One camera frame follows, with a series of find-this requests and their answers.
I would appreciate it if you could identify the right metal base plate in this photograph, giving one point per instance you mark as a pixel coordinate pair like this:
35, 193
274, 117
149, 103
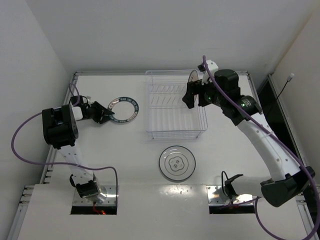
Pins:
216, 197

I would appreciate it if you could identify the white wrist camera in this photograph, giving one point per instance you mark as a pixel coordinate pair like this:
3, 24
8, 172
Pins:
77, 113
210, 67

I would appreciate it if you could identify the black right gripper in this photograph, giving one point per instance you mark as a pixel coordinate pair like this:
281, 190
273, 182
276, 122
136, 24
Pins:
196, 90

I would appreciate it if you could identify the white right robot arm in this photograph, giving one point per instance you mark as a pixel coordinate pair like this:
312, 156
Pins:
287, 179

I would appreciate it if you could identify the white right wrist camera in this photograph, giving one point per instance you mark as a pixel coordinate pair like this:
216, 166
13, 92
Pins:
210, 67

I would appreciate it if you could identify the metal base plate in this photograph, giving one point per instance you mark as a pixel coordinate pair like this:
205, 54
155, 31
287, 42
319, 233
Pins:
106, 199
216, 197

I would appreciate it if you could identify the green rimmed white plate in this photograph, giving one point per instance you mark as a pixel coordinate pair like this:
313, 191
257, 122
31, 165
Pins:
125, 109

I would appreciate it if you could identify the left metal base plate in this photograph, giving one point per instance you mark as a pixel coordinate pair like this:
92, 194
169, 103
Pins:
106, 199

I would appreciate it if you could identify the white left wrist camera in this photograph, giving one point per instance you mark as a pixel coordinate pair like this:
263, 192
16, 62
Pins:
77, 113

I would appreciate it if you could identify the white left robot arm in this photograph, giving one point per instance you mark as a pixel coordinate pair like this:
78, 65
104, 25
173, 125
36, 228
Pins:
60, 131

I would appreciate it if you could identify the white wire dish rack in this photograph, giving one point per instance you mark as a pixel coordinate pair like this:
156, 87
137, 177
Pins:
167, 117

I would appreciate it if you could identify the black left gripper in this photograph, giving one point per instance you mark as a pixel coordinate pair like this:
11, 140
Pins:
94, 112

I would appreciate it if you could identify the orange sunburst plate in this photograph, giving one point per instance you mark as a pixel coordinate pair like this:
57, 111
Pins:
193, 77

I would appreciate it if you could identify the white plate with flower emblem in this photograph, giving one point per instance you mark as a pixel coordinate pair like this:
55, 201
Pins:
177, 163

